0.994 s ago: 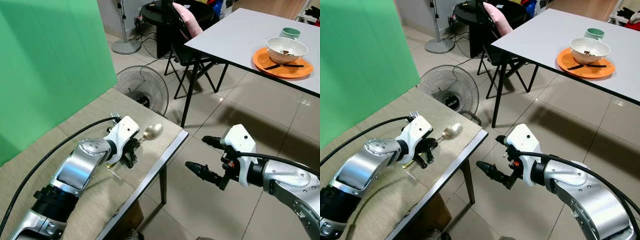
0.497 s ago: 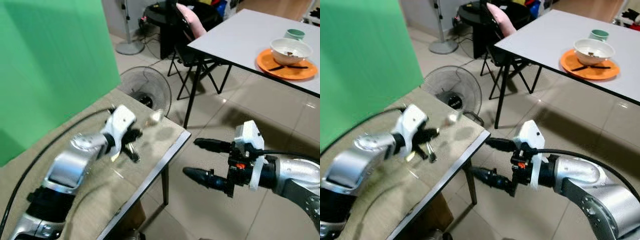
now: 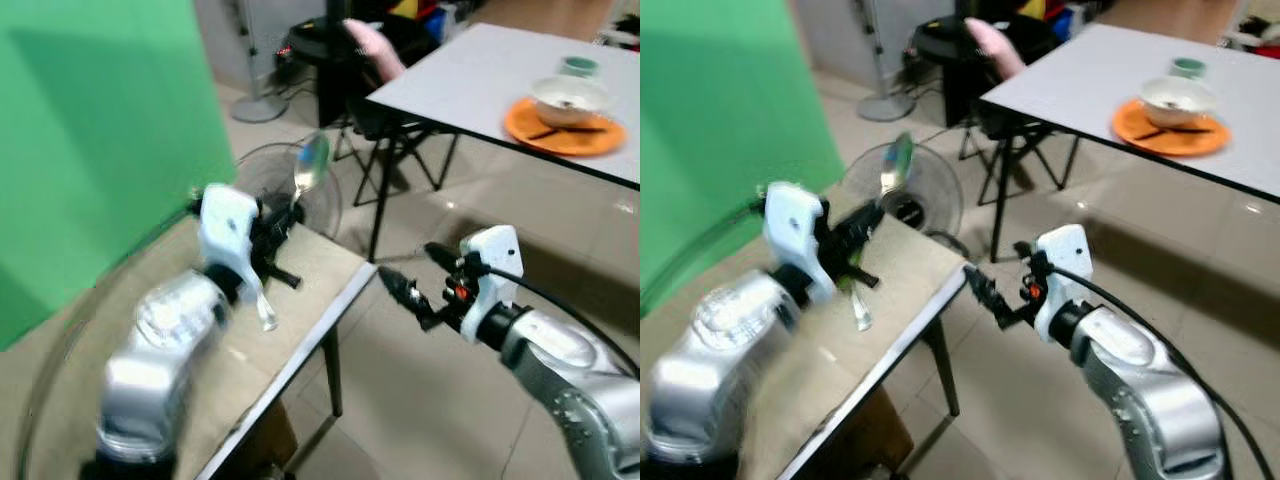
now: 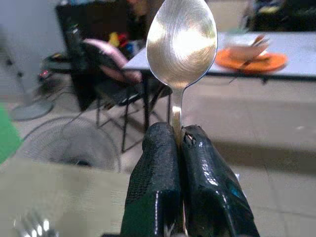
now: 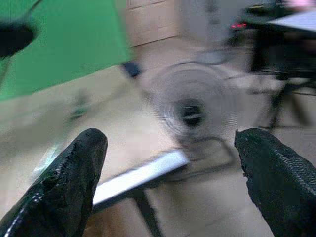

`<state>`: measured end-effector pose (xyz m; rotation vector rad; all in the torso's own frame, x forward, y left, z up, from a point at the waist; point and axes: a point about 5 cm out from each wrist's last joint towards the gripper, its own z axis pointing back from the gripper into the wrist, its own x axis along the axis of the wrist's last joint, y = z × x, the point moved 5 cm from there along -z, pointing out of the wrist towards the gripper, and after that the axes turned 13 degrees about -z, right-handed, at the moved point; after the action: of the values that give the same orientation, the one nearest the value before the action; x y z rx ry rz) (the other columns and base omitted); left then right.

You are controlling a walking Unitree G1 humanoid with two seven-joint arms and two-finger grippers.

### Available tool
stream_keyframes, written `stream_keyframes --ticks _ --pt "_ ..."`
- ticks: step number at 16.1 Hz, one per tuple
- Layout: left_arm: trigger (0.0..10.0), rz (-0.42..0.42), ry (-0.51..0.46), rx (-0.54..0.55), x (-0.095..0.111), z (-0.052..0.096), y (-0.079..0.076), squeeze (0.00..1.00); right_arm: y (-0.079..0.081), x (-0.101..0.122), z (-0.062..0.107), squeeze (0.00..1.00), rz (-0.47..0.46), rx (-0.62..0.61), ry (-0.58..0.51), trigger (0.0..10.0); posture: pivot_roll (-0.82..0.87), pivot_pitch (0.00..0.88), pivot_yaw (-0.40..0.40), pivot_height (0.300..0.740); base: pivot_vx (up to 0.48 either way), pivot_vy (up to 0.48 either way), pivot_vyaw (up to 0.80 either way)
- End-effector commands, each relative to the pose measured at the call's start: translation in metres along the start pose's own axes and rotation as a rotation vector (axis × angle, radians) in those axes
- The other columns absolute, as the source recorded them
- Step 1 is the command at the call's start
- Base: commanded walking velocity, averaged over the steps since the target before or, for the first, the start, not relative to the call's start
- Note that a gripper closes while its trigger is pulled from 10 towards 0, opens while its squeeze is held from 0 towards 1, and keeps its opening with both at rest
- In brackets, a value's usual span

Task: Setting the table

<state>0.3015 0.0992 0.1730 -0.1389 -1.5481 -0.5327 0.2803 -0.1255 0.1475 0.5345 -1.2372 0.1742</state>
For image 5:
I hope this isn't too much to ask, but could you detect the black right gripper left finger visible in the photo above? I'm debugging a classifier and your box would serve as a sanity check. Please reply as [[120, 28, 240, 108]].
[[0, 127, 109, 237]]

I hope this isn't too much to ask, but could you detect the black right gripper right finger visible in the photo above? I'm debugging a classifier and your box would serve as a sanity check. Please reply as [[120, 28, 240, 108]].
[[234, 128, 316, 237]]

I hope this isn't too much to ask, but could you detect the white table with black legs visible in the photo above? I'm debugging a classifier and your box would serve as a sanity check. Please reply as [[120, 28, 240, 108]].
[[91, 150, 191, 237]]

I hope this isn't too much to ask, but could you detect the round floor fan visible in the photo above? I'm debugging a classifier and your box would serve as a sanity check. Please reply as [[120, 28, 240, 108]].
[[142, 60, 239, 158]]

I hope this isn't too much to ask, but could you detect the black desk with equipment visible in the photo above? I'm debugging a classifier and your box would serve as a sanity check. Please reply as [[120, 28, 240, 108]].
[[226, 0, 316, 129]]

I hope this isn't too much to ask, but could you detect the green screen backdrop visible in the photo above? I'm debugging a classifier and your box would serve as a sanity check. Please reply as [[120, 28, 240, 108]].
[[0, 0, 135, 102]]

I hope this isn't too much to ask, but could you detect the black rounded object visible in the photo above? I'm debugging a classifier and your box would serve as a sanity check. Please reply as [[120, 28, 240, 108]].
[[0, 21, 35, 59]]

